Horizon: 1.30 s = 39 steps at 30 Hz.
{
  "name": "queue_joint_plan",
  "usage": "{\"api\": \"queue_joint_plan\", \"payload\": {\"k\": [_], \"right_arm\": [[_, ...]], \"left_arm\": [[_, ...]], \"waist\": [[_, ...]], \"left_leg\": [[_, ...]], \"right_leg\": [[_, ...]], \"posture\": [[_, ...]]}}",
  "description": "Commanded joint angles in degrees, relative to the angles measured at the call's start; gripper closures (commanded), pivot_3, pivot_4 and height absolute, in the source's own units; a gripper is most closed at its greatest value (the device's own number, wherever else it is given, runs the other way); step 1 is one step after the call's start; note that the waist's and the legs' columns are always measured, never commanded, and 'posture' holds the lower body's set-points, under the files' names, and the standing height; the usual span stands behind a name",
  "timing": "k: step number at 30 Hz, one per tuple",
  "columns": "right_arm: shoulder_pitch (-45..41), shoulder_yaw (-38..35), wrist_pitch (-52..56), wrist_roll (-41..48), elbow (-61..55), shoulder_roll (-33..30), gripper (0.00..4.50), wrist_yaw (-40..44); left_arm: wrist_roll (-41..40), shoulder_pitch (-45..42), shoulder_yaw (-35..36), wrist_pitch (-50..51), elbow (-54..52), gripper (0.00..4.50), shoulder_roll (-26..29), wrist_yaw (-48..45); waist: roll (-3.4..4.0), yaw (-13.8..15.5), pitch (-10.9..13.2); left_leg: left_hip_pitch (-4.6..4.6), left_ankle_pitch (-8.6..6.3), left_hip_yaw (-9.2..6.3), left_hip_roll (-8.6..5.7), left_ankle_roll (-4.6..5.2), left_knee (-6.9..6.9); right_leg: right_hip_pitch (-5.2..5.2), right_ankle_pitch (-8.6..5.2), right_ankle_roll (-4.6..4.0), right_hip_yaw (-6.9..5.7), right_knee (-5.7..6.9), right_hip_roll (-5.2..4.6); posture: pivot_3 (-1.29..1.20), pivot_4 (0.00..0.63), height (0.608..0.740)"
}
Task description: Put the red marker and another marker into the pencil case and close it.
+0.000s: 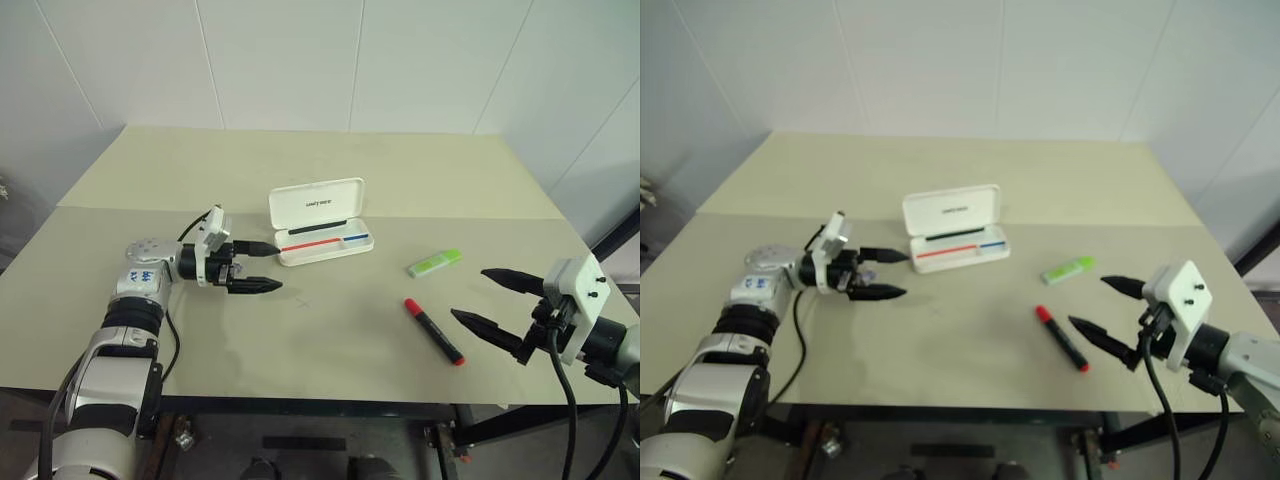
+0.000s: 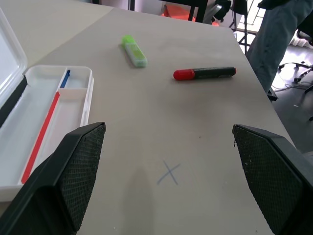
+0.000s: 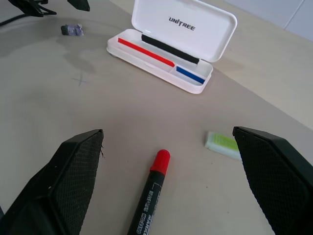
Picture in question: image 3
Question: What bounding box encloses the white green rectangular box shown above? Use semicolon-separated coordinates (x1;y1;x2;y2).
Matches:
106;0;238;95

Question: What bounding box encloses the black marker with red cap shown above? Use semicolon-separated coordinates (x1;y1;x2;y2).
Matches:
126;149;171;235

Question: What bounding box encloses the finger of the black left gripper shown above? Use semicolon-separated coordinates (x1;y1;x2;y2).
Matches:
67;0;90;12

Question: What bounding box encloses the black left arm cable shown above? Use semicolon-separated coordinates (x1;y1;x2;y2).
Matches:
0;13;27;26

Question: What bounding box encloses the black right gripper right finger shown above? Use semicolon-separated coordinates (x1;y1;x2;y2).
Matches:
232;126;313;235

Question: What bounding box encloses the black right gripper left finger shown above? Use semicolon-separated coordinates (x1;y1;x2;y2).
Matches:
0;129;105;235

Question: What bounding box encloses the green eraser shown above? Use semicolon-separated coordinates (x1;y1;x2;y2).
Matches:
204;131;243;161

